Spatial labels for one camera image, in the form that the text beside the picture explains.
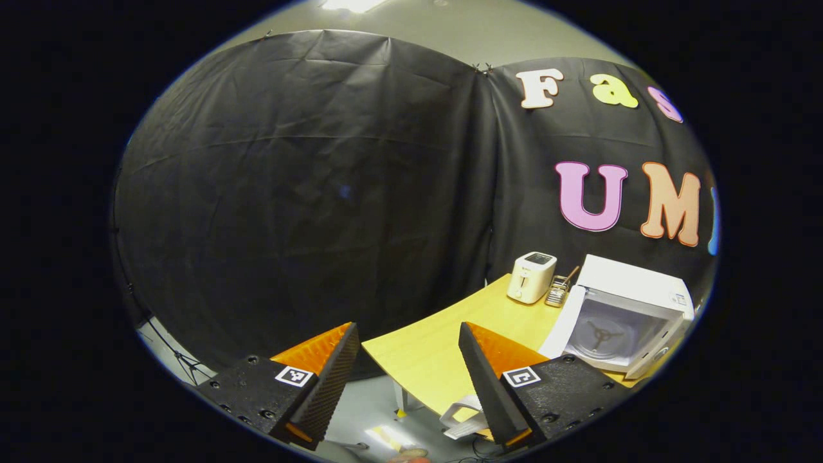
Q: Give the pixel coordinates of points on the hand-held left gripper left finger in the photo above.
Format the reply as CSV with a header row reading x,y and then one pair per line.
x,y
334,386

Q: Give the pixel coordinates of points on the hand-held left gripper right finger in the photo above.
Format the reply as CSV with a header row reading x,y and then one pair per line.
x,y
488,392

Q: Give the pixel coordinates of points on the white microwave oven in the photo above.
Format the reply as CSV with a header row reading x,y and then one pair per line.
x,y
630,276

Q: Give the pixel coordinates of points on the white folded paper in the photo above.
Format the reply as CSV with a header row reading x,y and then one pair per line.
x,y
466,405

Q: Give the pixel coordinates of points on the white table leg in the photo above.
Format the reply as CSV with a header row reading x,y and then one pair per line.
x,y
400,399

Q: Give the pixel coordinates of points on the white toaster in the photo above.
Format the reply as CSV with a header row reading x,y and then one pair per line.
x,y
527,283

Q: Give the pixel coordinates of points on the black tripod stand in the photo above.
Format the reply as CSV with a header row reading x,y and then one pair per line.
x,y
183,360

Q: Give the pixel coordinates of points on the black backdrop cloth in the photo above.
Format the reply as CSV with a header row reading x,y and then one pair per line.
x,y
289,193

